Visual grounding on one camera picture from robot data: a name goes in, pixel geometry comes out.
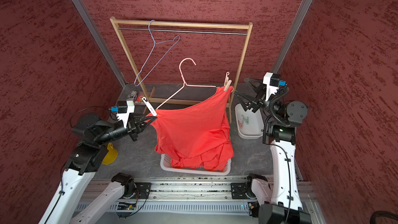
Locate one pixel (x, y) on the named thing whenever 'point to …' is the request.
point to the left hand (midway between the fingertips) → (154, 119)
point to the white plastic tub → (250, 124)
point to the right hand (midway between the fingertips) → (237, 89)
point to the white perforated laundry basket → (166, 164)
